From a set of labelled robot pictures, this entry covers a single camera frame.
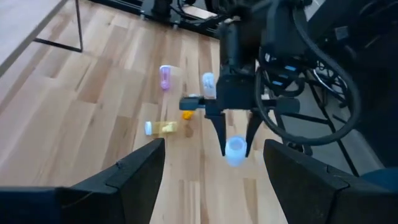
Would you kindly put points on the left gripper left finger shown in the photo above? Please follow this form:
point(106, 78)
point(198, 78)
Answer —
point(140, 186)

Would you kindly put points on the pink pill bottle white cap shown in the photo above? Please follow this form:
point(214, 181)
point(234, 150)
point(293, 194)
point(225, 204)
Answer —
point(165, 79)

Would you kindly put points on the white translucent pill bottle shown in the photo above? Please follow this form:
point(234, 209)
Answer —
point(235, 152)

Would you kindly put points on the yellow pill bottle white cap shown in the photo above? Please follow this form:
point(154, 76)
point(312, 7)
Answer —
point(164, 127)

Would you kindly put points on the orange pill bottle white cap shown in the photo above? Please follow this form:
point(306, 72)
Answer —
point(187, 115)

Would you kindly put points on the wooden shelf black metal legs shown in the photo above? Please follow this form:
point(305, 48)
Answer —
point(25, 25)

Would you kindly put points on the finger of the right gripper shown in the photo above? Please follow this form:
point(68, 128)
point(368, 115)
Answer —
point(220, 127)
point(253, 127)

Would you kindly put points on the clear pill bottle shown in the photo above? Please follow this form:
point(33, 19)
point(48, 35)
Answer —
point(209, 85)

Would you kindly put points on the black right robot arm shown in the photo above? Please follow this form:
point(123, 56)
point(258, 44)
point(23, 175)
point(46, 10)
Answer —
point(379, 77)

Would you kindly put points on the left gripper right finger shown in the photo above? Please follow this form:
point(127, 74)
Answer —
point(304, 193)

